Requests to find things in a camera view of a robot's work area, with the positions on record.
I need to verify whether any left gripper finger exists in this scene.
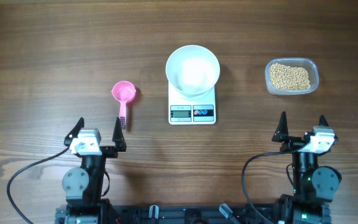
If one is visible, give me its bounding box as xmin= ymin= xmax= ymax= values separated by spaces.
xmin=63 ymin=117 xmax=85 ymax=146
xmin=112 ymin=117 xmax=127 ymax=152

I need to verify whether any pink plastic scoop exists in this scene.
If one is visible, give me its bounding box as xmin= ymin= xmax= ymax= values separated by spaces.
xmin=111 ymin=81 xmax=136 ymax=129

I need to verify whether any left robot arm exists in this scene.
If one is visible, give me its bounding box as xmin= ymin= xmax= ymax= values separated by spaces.
xmin=55 ymin=118 xmax=127 ymax=224

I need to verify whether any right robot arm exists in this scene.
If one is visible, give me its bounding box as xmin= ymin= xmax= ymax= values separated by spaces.
xmin=272 ymin=112 xmax=342 ymax=224

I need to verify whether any white digital kitchen scale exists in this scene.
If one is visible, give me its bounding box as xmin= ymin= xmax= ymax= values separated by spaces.
xmin=168 ymin=83 xmax=217 ymax=125

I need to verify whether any white bowl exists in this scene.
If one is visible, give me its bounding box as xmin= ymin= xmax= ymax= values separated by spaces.
xmin=165 ymin=45 xmax=221 ymax=98

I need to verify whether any pile of soybeans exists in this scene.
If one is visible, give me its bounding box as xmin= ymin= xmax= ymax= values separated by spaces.
xmin=269 ymin=63 xmax=311 ymax=90

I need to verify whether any clear plastic container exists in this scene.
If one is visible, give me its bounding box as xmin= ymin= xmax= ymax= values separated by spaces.
xmin=265 ymin=58 xmax=319 ymax=95

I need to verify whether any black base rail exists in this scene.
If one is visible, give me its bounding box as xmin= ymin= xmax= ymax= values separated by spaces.
xmin=55 ymin=196 xmax=332 ymax=224

